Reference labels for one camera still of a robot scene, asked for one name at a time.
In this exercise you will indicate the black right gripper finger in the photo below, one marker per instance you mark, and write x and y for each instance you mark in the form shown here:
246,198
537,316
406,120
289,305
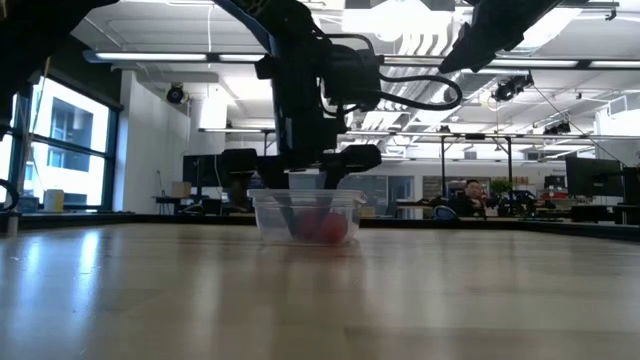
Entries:
462,60
480,40

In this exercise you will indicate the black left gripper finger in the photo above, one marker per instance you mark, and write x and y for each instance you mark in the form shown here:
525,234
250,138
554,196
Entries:
240,161
360,159

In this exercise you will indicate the clear plastic tupperware container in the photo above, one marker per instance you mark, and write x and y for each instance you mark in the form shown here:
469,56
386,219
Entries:
270,210

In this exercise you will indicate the large strawberry with green leaves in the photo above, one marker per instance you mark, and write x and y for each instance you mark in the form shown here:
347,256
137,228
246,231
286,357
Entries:
334,228

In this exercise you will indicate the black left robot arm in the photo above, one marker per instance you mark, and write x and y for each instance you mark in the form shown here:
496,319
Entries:
30,40

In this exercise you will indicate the black monitor on desk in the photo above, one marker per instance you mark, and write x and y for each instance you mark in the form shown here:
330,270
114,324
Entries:
202,172

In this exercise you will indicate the silver ceiling ducts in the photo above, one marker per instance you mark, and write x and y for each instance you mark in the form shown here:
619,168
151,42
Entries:
390,120

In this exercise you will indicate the brown cardboard box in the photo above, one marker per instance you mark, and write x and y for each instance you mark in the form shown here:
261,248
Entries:
181,189

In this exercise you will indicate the bright ceiling light panel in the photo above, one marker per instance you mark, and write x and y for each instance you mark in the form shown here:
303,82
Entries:
400,20

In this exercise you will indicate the black metal gantry stand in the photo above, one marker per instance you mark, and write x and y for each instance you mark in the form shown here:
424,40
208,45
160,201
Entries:
443,165

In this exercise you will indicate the black ceiling spotlight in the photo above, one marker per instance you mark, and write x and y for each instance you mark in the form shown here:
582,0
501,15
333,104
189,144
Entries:
175,93

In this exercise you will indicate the dark blue rimmed object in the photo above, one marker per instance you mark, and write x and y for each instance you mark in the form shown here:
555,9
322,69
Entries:
444,212

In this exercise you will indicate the person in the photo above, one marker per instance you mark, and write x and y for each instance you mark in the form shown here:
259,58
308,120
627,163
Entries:
470,197

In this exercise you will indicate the green background plant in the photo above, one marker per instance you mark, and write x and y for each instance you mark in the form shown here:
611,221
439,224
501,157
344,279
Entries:
500,187

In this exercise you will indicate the large dark framed window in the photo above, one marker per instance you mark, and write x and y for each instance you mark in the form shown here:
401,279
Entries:
70,125

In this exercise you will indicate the wide black monitor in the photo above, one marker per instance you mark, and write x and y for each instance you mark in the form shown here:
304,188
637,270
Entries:
594,177

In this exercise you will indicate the white cylinder container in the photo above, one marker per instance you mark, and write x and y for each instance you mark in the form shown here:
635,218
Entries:
52,200

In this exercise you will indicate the black monitor edge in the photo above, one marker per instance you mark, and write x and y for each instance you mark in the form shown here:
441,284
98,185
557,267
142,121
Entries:
632,185

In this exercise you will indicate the black ceiling camera cluster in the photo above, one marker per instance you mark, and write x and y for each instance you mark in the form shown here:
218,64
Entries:
510,87

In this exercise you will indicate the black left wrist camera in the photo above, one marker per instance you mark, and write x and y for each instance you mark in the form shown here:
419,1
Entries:
355,75

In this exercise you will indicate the black aluminium table frame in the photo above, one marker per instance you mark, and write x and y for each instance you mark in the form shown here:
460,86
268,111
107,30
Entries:
550,229

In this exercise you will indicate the small grey post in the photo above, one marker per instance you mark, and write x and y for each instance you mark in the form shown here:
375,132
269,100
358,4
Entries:
12,225

